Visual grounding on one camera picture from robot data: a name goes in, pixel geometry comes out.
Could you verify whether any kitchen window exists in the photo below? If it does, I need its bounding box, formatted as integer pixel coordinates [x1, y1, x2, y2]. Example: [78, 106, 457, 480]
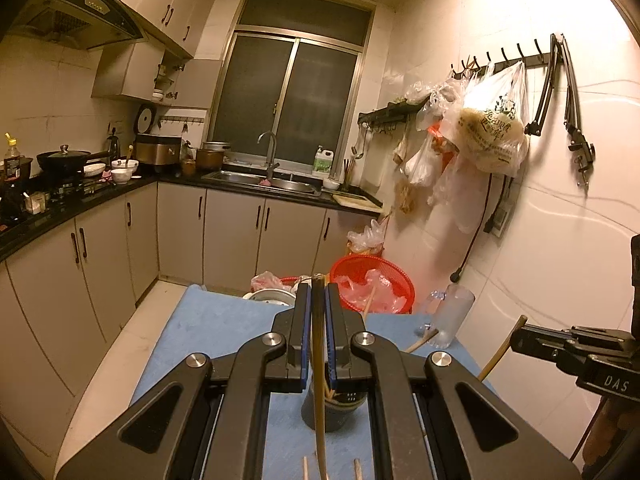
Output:
[207, 0, 376, 171]

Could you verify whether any chrome kitchen faucet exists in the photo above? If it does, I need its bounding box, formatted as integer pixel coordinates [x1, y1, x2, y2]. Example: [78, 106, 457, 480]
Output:
[257, 131, 281, 184]

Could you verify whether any round black white dial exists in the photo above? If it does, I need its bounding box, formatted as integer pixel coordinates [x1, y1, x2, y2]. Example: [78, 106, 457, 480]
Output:
[136, 103, 160, 136]

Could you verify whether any steel sink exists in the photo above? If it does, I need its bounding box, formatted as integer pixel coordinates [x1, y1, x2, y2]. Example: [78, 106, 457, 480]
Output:
[202, 170, 321, 196]

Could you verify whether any brown cooking pot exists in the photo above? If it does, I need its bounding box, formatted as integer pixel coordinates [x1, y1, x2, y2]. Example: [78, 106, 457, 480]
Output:
[195, 147, 224, 171]

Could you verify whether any green label detergent bottle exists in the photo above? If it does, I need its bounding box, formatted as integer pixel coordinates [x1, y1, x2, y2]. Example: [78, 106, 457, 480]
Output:
[312, 145, 335, 178]

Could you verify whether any blue table cloth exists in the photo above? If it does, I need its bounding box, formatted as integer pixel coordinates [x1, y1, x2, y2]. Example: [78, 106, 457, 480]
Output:
[129, 284, 501, 480]

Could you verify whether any dark grey perforated utensil holder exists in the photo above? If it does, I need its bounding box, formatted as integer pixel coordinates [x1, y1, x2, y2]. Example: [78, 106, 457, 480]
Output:
[301, 382, 372, 432]

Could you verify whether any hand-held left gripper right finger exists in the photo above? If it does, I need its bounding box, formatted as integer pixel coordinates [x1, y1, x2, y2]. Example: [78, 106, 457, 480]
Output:
[324, 282, 583, 480]

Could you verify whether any black gas stove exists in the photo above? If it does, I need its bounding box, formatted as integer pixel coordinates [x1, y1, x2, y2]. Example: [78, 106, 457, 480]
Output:
[45, 170, 111, 196]

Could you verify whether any black wok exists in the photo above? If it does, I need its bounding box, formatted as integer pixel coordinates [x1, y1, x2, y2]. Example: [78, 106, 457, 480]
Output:
[36, 144, 112, 173]

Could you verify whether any white power strip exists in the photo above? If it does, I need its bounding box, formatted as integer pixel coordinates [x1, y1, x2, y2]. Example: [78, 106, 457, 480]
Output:
[484, 180, 516, 237]

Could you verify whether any wooden cutting board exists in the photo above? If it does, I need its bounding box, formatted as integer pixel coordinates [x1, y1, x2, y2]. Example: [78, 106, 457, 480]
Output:
[332, 192, 383, 209]

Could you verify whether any black wall shelf rack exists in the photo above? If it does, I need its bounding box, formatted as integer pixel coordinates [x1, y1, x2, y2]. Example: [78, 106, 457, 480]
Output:
[357, 101, 436, 133]

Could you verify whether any black range hood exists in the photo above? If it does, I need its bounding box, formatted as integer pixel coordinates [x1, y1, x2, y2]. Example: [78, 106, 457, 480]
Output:
[7, 0, 146, 52]

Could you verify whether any crumpled clear plastic bag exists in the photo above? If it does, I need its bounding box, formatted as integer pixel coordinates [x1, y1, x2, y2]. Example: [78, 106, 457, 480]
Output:
[347, 217, 387, 256]

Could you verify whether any yellow cap sauce bottle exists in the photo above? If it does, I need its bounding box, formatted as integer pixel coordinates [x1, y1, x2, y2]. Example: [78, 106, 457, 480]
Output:
[2, 132, 21, 196]

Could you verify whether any bunch of hanging plastic bags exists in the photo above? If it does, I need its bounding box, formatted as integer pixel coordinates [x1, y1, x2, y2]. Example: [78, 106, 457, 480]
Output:
[395, 72, 481, 233]

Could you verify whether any black power cable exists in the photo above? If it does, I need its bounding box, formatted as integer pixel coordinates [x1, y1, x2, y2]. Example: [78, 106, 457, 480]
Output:
[450, 172, 493, 283]

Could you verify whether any black wall hook rail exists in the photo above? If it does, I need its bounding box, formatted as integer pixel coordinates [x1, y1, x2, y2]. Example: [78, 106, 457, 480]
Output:
[450, 35, 558, 76]

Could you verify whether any black kitchen countertop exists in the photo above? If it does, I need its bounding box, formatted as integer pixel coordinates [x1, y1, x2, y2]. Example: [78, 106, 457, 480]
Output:
[0, 170, 383, 261]

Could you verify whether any tan wooden chopstick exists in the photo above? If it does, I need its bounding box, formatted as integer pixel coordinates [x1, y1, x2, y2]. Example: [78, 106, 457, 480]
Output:
[310, 272, 332, 480]
[477, 314, 529, 382]

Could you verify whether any red plastic mesh basket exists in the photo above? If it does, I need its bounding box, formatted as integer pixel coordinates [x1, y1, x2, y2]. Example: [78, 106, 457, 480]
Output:
[330, 254, 417, 315]

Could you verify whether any white round pot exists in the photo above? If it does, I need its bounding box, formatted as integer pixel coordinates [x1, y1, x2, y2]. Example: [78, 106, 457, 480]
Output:
[242, 287, 296, 307]

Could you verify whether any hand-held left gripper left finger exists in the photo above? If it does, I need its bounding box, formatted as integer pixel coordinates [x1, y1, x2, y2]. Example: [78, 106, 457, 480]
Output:
[56, 282, 312, 480]

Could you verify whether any steel rice cooker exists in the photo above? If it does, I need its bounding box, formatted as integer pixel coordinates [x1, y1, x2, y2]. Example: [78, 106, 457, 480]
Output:
[135, 134, 183, 167]

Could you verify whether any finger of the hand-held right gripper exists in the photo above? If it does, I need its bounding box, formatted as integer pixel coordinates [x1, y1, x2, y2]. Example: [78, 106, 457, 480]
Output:
[509, 324, 593, 377]

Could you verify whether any person's right hand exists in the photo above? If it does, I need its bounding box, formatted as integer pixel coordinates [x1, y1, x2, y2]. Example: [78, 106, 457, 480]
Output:
[582, 397, 640, 468]

